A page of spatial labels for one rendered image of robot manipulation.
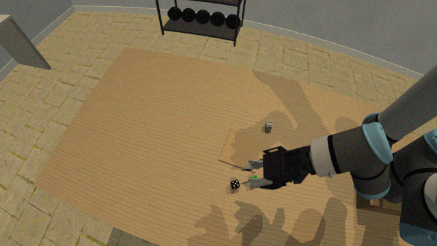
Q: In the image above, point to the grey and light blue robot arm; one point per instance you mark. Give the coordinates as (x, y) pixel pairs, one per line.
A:
(365, 152)

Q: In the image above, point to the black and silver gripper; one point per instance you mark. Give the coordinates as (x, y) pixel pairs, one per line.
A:
(275, 162)

